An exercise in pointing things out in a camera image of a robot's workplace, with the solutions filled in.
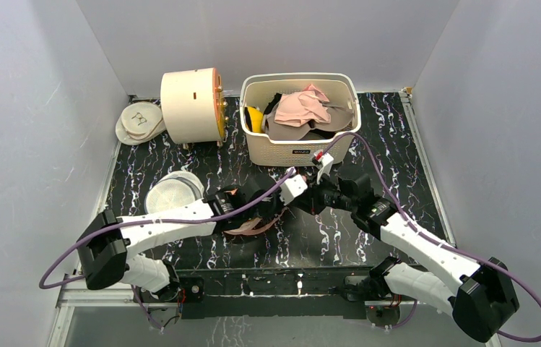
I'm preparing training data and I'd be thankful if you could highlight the floral mesh laundry bag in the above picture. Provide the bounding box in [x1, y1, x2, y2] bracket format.
[223, 207, 287, 236]

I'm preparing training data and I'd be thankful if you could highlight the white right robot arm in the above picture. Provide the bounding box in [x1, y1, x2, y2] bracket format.
[280, 174, 520, 343]

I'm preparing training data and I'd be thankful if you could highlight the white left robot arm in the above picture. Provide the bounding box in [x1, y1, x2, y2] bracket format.
[76, 176, 306, 301]

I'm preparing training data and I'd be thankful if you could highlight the pink bra in basket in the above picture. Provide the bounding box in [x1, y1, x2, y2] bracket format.
[274, 85, 331, 127]

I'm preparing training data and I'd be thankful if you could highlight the white round mesh laundry bag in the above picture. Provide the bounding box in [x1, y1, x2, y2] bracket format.
[144, 171, 204, 214]

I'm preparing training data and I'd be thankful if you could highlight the white perforated laundry basket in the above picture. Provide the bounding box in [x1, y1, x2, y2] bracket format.
[240, 72, 361, 166]

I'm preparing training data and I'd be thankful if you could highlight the beige bra wash bag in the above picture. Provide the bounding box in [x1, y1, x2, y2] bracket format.
[115, 102, 166, 146]

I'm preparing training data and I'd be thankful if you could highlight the yellow garment in basket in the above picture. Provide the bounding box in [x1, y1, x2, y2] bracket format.
[244, 106, 264, 134]

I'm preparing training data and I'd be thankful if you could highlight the cream and orange mini washer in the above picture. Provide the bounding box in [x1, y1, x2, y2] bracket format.
[160, 67, 226, 147]

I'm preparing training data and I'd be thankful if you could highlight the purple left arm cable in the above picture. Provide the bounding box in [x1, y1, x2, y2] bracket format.
[38, 166, 297, 290]

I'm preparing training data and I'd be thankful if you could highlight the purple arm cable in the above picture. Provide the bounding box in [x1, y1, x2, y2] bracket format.
[322, 132, 541, 343]
[38, 166, 297, 290]

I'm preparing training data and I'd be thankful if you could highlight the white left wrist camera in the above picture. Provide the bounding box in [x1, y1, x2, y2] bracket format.
[279, 167, 308, 206]

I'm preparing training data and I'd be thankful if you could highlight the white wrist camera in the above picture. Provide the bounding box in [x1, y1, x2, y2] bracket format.
[311, 150, 334, 184]
[279, 167, 308, 206]

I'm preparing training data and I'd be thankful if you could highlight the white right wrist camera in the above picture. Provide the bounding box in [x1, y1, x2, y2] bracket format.
[311, 150, 334, 184]

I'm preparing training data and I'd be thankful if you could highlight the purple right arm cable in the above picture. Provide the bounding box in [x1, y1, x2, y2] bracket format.
[322, 132, 541, 343]

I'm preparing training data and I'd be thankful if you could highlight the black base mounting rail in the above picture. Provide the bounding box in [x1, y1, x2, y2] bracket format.
[138, 266, 415, 324]

